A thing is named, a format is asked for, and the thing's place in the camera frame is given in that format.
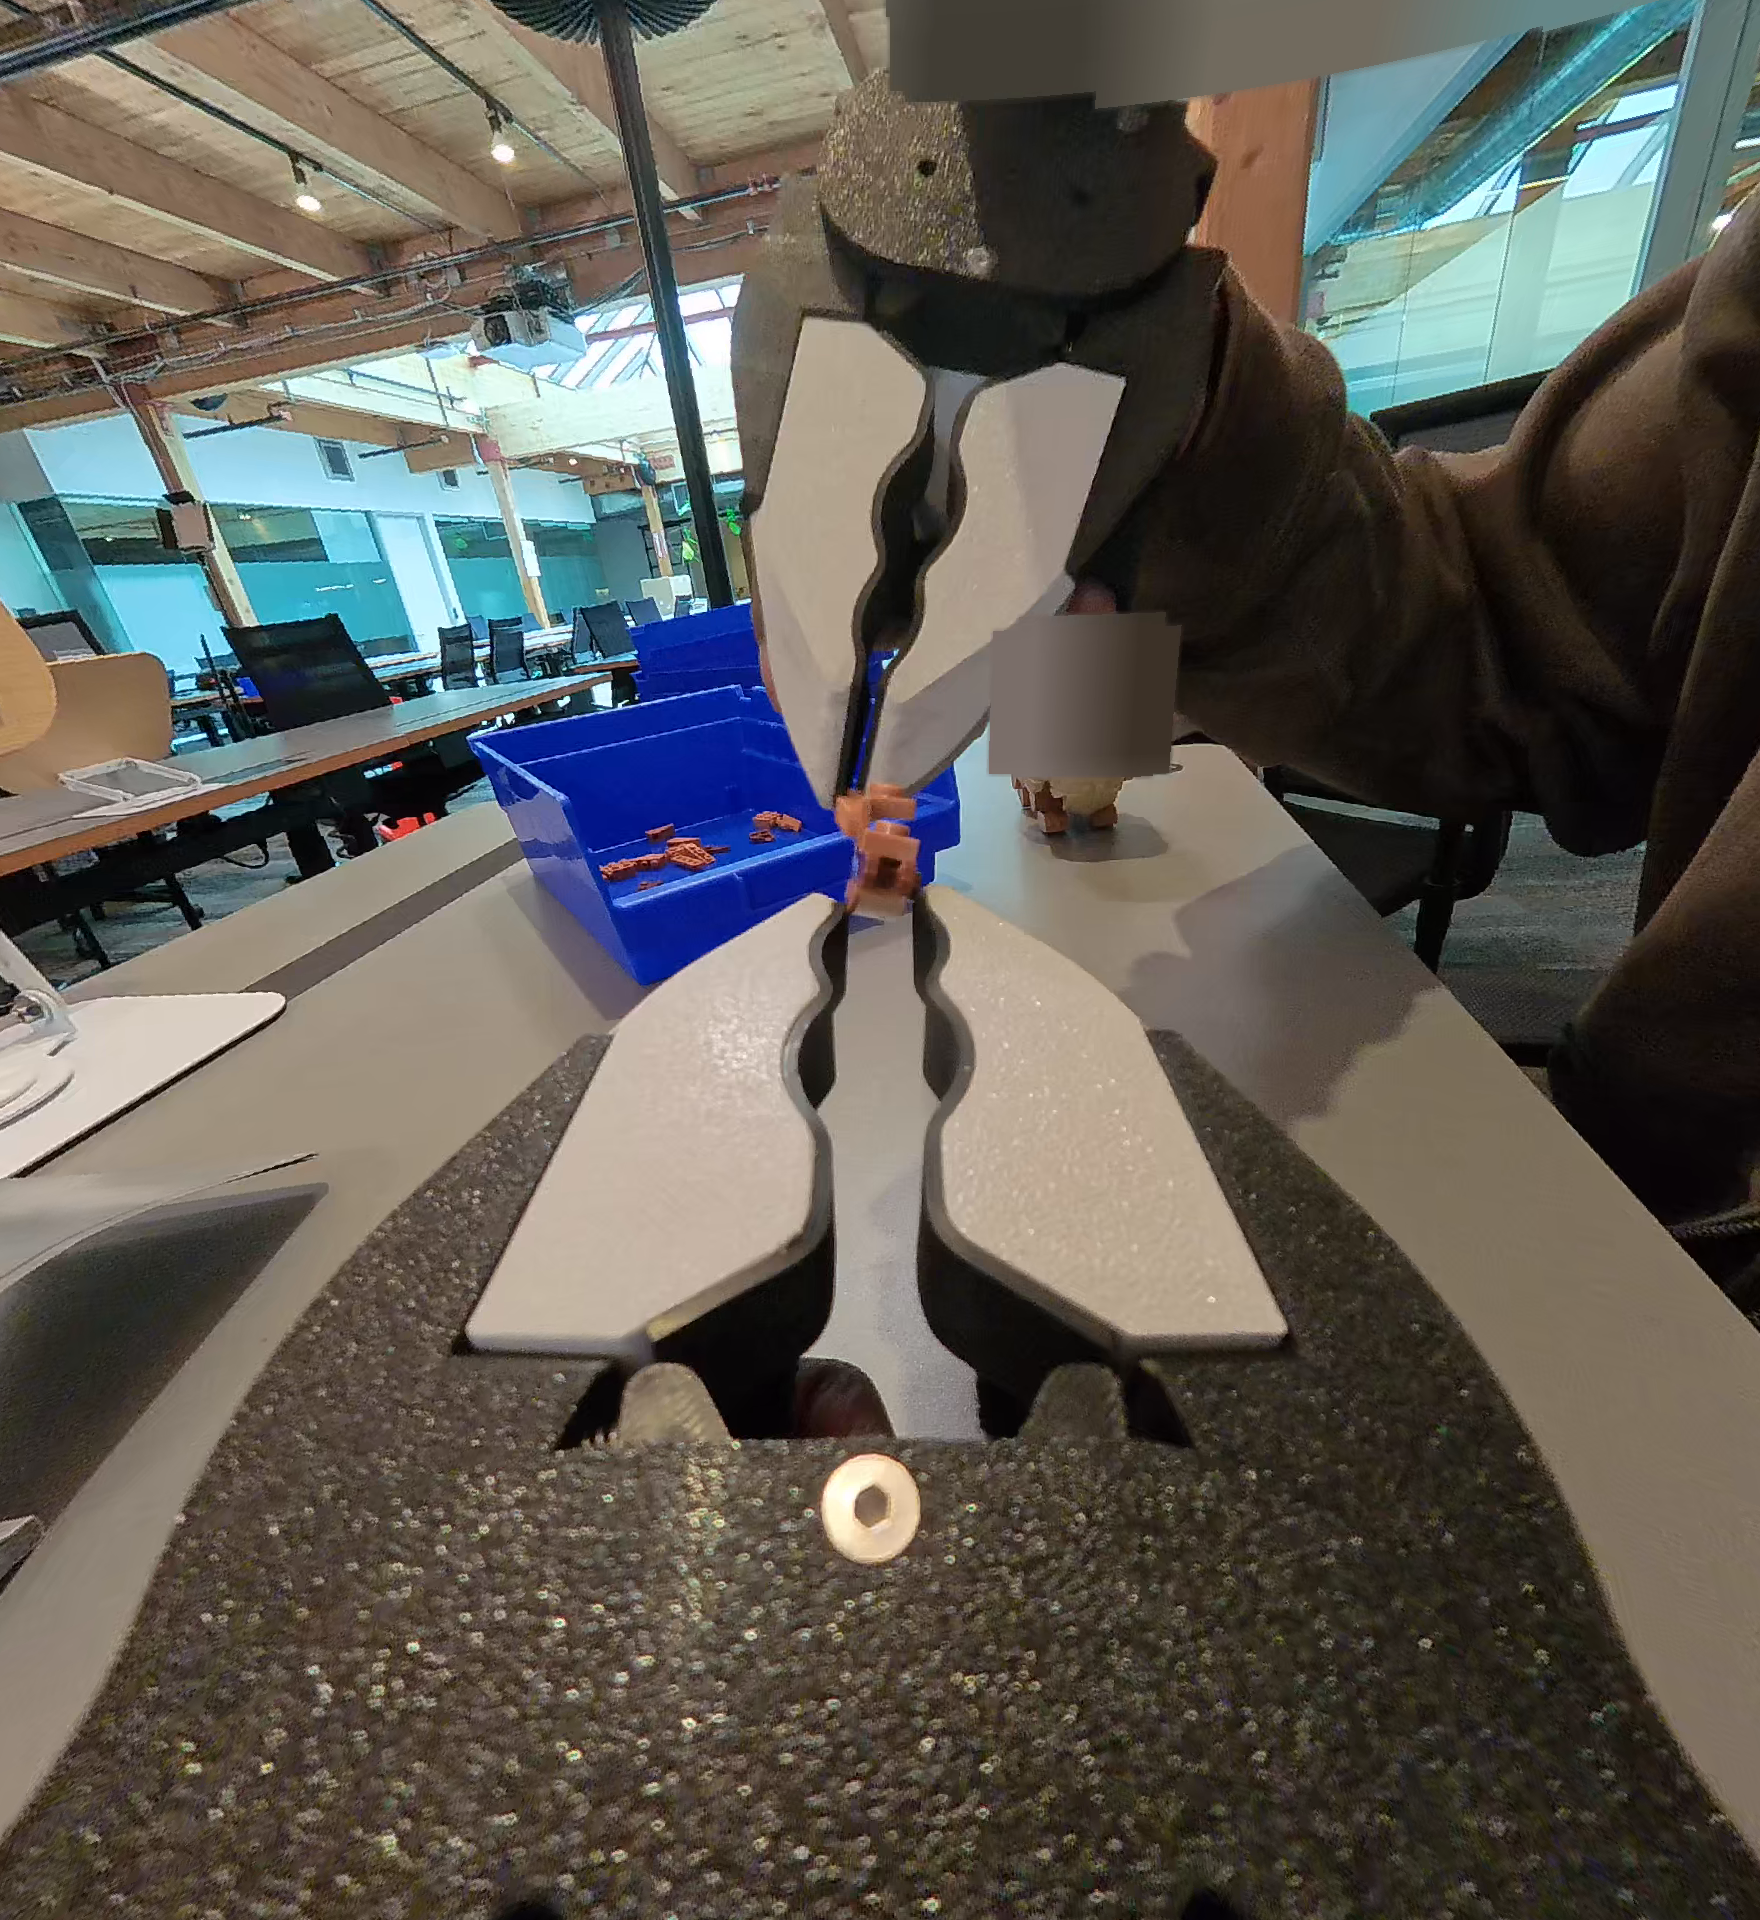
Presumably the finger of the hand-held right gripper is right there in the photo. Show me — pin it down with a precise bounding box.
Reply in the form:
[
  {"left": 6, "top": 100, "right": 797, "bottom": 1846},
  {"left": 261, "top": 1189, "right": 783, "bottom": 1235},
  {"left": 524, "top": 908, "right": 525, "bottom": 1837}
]
[
  {"left": 865, "top": 361, "right": 1132, "bottom": 800},
  {"left": 745, "top": 317, "right": 936, "bottom": 807}
]

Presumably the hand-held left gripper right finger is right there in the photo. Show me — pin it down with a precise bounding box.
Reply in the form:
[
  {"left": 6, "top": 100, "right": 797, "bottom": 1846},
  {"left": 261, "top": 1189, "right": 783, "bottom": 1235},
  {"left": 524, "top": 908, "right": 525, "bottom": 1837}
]
[{"left": 915, "top": 881, "right": 1290, "bottom": 1359}]

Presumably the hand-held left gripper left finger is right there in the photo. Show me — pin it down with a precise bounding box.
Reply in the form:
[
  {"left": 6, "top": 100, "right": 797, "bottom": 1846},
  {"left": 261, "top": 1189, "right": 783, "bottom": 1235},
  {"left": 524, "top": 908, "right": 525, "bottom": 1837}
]
[{"left": 465, "top": 895, "right": 844, "bottom": 1369}]

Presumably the heap of orange bricks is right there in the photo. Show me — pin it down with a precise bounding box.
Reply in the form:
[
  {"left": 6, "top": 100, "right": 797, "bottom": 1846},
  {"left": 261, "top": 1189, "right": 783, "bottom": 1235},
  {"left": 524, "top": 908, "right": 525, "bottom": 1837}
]
[{"left": 596, "top": 810, "right": 810, "bottom": 891}]

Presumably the brown brick assembly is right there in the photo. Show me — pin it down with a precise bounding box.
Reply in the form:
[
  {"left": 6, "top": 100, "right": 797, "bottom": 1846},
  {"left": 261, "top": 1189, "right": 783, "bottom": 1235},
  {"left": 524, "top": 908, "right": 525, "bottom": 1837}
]
[{"left": 837, "top": 786, "right": 934, "bottom": 913}]

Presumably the blue plastic bin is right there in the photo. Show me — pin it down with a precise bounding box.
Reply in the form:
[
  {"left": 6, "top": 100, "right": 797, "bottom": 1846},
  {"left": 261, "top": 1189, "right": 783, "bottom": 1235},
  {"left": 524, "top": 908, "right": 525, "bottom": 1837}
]
[{"left": 470, "top": 685, "right": 966, "bottom": 990}]

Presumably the brick instruction booklet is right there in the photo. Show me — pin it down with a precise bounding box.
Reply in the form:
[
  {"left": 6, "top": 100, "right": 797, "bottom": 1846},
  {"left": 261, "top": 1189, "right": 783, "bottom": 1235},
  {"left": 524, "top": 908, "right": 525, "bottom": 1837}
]
[{"left": 0, "top": 1176, "right": 330, "bottom": 1688}]

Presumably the person's right forearm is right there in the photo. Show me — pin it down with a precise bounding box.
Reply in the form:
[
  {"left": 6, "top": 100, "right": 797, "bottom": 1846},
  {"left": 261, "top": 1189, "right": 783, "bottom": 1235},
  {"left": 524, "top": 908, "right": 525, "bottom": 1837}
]
[{"left": 1113, "top": 60, "right": 1760, "bottom": 902}]

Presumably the grey desk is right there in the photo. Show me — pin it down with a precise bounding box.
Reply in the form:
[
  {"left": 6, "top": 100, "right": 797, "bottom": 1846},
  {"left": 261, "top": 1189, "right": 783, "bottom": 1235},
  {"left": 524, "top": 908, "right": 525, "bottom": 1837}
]
[{"left": 0, "top": 736, "right": 1760, "bottom": 1920}]

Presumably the stack of blue bins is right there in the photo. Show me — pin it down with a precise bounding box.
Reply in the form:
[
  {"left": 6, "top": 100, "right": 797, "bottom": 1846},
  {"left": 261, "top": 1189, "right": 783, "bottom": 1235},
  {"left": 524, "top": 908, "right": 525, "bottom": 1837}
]
[{"left": 631, "top": 601, "right": 767, "bottom": 710}]

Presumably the black pole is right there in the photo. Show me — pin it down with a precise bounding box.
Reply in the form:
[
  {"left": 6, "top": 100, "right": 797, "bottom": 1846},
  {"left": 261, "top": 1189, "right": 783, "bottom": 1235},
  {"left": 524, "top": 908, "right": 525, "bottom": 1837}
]
[{"left": 490, "top": 0, "right": 744, "bottom": 609}]

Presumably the ceiling projector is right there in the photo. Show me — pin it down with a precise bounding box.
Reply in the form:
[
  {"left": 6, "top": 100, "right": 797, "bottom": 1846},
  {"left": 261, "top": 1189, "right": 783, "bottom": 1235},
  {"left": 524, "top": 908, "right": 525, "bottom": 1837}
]
[{"left": 470, "top": 271, "right": 591, "bottom": 381}]

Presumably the wooden office table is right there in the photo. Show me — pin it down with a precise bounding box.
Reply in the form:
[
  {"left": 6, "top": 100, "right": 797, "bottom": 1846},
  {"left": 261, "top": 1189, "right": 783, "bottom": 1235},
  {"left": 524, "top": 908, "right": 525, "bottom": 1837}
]
[{"left": 0, "top": 677, "right": 618, "bottom": 895}]

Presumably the person's dark jacket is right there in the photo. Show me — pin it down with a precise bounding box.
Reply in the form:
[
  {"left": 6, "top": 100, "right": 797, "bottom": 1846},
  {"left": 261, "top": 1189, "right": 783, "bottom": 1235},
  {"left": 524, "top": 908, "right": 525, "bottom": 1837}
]
[{"left": 1556, "top": 540, "right": 1760, "bottom": 1418}]

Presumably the beige office chair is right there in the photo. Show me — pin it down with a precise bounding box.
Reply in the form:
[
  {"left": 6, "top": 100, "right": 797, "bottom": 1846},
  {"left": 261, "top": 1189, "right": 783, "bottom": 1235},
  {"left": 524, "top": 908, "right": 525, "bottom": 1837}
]
[{"left": 10, "top": 654, "right": 179, "bottom": 771}]

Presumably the wooden post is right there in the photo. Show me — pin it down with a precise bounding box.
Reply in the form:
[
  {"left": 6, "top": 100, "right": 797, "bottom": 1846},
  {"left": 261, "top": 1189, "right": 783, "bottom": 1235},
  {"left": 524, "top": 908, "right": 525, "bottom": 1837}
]
[{"left": 1180, "top": 84, "right": 1323, "bottom": 339}]

